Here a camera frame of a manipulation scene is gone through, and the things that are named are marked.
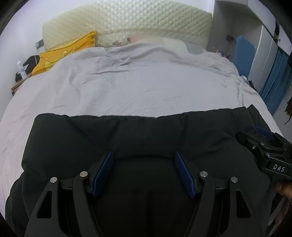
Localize black garment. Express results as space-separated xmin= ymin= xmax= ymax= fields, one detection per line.
xmin=5 ymin=106 xmax=274 ymax=236

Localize right hand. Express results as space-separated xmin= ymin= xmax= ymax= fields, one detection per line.
xmin=274 ymin=182 xmax=292 ymax=201

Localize blue curtain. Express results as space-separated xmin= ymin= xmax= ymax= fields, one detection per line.
xmin=259 ymin=48 xmax=291 ymax=115

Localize light grey bed duvet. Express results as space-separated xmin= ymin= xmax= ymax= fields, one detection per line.
xmin=1 ymin=43 xmax=280 ymax=214

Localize colourful items beside bed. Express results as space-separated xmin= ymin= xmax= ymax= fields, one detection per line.
xmin=215 ymin=49 xmax=230 ymax=60

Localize wooden nightstand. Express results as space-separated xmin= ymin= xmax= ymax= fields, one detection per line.
xmin=11 ymin=75 xmax=31 ymax=96

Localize white spray bottle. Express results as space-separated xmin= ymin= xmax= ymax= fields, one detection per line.
xmin=17 ymin=60 xmax=27 ymax=79

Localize yellow pillow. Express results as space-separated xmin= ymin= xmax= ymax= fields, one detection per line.
xmin=31 ymin=31 xmax=97 ymax=75

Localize black bag on nightstand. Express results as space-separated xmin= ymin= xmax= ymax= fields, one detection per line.
xmin=15 ymin=55 xmax=40 ymax=82

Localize white and grey pillow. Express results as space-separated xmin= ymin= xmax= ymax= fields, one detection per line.
xmin=127 ymin=34 xmax=206 ymax=55

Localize cream quilted headboard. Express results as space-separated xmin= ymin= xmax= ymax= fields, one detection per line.
xmin=42 ymin=1 xmax=212 ymax=49

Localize wall socket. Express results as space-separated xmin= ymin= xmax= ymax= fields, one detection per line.
xmin=35 ymin=40 xmax=44 ymax=49

